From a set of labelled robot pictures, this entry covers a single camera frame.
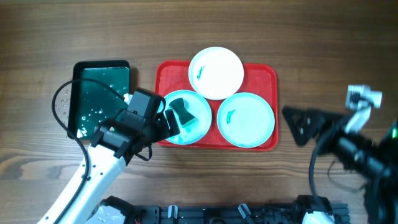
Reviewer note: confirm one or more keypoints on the light blue plate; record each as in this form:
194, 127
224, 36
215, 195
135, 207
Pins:
197, 106
246, 120

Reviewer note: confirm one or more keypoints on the black mounting rail base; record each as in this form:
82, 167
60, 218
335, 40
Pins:
271, 213

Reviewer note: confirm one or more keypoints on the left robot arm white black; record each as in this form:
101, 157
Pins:
113, 145

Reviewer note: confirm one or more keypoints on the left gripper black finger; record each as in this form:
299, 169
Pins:
161, 127
172, 122

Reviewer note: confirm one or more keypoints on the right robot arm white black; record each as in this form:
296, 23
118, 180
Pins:
375, 162

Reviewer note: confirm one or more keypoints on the white plate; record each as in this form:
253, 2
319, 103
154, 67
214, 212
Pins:
216, 73

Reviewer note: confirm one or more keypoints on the black water tray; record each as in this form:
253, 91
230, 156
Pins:
95, 96

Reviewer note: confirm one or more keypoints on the green yellow scrub sponge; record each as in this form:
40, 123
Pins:
184, 116

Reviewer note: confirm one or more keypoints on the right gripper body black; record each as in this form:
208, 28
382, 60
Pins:
327, 129

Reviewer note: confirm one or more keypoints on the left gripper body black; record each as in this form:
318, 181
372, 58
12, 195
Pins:
149, 127

